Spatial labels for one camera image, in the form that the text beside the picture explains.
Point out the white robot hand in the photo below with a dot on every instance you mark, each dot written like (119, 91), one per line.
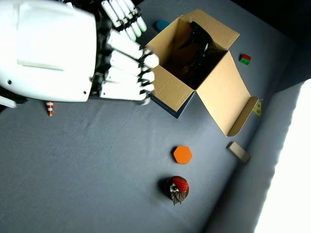
(121, 14)
(48, 48)

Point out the brown glass spray bottle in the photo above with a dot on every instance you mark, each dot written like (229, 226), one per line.
(200, 38)

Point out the open cardboard box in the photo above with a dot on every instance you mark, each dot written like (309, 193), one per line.
(170, 93)

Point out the blue cylinder block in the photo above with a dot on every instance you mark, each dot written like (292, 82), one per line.
(161, 25)

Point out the striped toy traffic cone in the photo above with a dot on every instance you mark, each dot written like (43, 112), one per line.
(49, 109)

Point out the red and green brick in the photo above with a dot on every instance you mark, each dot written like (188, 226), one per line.
(245, 59)

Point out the grey table cloth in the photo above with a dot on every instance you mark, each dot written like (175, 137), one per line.
(73, 182)

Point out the orange hexagon block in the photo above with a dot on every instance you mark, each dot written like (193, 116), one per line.
(182, 154)

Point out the yellow cheese toy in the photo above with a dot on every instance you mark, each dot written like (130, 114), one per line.
(258, 110)

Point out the beige wooden block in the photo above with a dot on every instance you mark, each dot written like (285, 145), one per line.
(238, 151)

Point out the chocolate strawberry cake toy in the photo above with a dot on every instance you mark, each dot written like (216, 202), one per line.
(177, 190)

